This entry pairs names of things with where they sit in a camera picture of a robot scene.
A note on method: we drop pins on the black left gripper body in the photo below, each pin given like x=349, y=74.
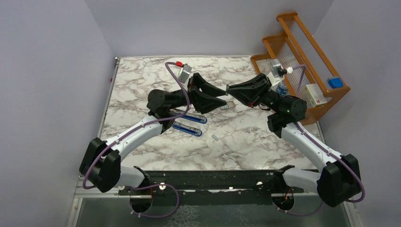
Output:
x=179, y=99

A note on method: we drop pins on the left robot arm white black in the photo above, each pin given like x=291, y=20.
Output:
x=101, y=165

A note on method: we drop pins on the staple box tray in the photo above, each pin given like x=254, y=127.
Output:
x=228, y=105

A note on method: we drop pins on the white red carton box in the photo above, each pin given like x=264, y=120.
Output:
x=314, y=95

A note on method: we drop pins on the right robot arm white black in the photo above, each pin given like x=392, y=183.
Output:
x=338, y=176

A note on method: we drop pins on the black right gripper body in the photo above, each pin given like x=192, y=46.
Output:
x=272, y=100

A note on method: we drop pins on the grey staple strip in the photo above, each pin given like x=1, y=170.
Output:
x=215, y=137

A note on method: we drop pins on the blue black stapler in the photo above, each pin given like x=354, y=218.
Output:
x=189, y=116

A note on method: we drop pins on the blue block on rack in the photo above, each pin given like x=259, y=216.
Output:
x=335, y=82

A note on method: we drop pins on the blue lidded small jar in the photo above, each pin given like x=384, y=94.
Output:
x=282, y=89

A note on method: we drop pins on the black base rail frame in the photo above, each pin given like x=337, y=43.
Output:
x=200, y=188

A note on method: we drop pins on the orange wooden tiered rack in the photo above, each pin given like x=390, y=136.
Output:
x=296, y=45

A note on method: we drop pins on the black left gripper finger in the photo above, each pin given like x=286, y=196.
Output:
x=204, y=103
x=196, y=80

